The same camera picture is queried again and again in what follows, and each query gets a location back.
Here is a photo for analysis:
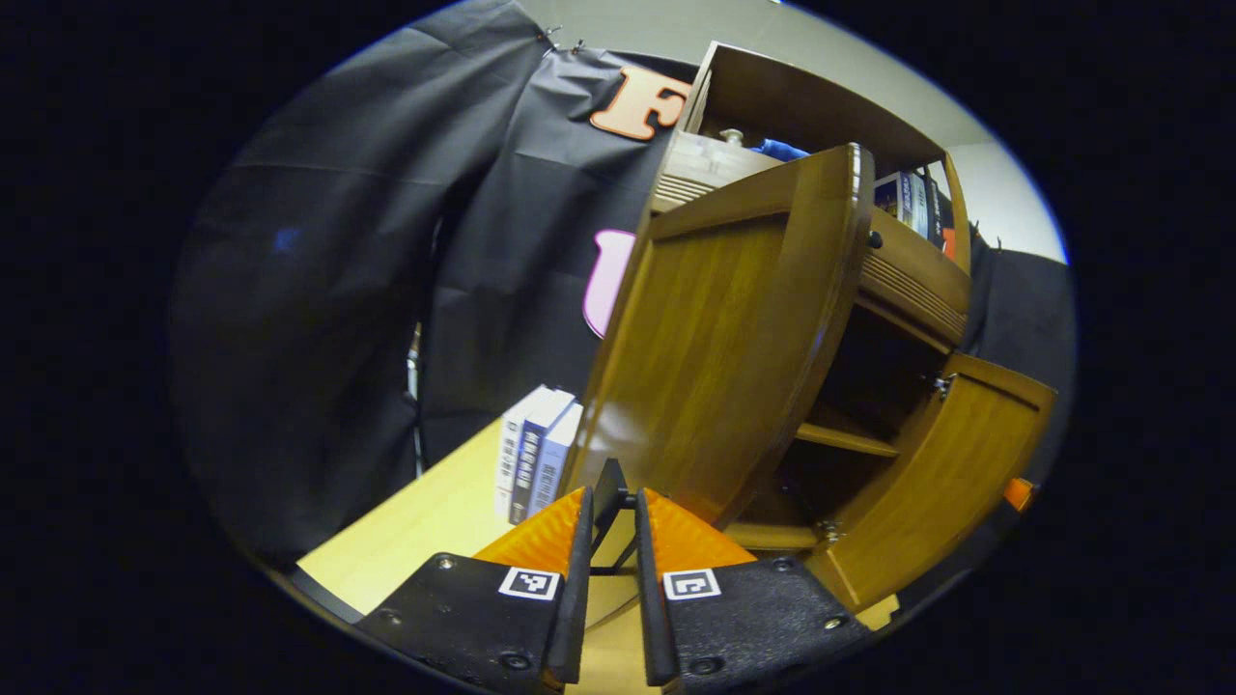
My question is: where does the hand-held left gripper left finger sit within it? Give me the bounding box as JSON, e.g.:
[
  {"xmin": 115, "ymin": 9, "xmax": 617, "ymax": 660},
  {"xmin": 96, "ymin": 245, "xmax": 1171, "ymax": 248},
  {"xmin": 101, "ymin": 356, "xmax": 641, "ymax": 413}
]
[{"xmin": 355, "ymin": 486, "xmax": 595, "ymax": 694}]

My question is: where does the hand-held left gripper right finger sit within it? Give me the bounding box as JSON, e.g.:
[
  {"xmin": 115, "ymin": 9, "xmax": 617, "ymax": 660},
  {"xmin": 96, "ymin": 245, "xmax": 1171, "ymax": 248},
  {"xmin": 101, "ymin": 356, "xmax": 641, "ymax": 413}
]
[{"xmin": 634, "ymin": 487, "xmax": 872, "ymax": 692}]

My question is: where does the wooden shoe cabinet door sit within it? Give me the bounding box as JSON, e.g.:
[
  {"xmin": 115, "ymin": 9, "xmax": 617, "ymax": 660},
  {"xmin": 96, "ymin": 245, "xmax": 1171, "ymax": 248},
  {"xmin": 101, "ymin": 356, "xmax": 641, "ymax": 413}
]
[
  {"xmin": 804, "ymin": 352, "xmax": 1059, "ymax": 611},
  {"xmin": 563, "ymin": 143, "xmax": 876, "ymax": 572}
]

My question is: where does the wooden double-door shoe cabinet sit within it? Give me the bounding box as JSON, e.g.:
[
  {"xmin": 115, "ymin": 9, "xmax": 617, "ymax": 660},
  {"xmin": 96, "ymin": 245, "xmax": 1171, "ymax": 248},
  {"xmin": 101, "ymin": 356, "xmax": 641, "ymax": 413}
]
[{"xmin": 649, "ymin": 41, "xmax": 974, "ymax": 556}]

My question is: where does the inner wooden cabinet shelf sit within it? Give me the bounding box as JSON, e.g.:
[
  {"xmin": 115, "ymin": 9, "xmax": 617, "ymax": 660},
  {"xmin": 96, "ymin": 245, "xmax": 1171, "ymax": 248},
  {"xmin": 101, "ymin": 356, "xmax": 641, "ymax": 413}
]
[{"xmin": 794, "ymin": 422, "xmax": 901, "ymax": 459}]

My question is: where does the wooden cabinet drawer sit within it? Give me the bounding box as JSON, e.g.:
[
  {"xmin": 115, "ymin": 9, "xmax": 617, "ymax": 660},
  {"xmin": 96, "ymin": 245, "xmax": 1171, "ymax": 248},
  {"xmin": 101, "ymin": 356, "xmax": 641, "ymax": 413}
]
[{"xmin": 652, "ymin": 130, "xmax": 972, "ymax": 348}]

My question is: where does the light blue spine book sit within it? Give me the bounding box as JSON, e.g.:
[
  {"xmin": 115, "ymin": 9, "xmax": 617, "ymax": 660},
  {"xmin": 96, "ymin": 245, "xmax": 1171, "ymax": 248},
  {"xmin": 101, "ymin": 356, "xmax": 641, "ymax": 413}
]
[{"xmin": 529, "ymin": 401, "xmax": 585, "ymax": 517}]

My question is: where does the navy spine book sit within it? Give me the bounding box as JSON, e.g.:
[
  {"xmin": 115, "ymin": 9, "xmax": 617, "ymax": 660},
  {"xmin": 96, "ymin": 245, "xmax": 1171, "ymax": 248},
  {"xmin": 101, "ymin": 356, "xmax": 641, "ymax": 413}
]
[{"xmin": 509, "ymin": 389, "xmax": 577, "ymax": 527}]

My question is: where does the white spine book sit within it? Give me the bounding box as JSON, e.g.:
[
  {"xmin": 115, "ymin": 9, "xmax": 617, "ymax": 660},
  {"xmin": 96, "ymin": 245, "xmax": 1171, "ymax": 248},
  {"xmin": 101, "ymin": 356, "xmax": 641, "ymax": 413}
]
[{"xmin": 494, "ymin": 384, "xmax": 556, "ymax": 522}]

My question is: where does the thin grey stand pole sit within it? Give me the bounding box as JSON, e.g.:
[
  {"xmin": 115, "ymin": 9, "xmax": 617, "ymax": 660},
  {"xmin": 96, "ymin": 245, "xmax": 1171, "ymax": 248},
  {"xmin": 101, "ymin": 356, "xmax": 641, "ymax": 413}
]
[{"xmin": 406, "ymin": 323, "xmax": 429, "ymax": 479}]

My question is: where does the black upright book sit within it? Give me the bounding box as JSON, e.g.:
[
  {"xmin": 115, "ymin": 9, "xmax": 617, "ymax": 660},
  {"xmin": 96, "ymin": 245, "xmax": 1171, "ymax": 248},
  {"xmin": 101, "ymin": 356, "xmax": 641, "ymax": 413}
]
[{"xmin": 925, "ymin": 166, "xmax": 952, "ymax": 252}]

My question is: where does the pale blue upright book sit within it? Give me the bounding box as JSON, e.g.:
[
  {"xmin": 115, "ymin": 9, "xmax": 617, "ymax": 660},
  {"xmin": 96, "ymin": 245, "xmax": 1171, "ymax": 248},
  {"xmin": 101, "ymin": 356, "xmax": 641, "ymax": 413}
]
[{"xmin": 903, "ymin": 172, "xmax": 933, "ymax": 240}]

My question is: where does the black backdrop cloth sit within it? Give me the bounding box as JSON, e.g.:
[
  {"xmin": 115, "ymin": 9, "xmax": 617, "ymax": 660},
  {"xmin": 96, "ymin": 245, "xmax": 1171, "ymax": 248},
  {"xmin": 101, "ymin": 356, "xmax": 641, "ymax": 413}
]
[{"xmin": 169, "ymin": 0, "xmax": 1078, "ymax": 561}]

